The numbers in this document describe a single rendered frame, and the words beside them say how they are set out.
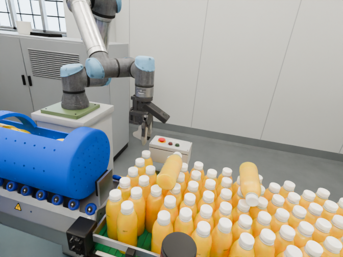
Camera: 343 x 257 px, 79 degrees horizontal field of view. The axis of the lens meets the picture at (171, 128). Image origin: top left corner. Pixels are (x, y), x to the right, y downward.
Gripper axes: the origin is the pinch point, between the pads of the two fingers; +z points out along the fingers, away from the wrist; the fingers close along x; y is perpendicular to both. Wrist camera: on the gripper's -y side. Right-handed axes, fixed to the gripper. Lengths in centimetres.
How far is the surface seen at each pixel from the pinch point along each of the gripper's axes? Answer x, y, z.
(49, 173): 30.0, 24.6, 3.6
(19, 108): -121, 222, 60
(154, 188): 21.3, -11.1, 6.4
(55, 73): -123, 158, 8
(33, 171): 30.2, 31.3, 4.5
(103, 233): 29.9, 5.1, 25.7
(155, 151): -7.9, -1.6, 9.8
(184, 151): -7.8, -15.8, 6.1
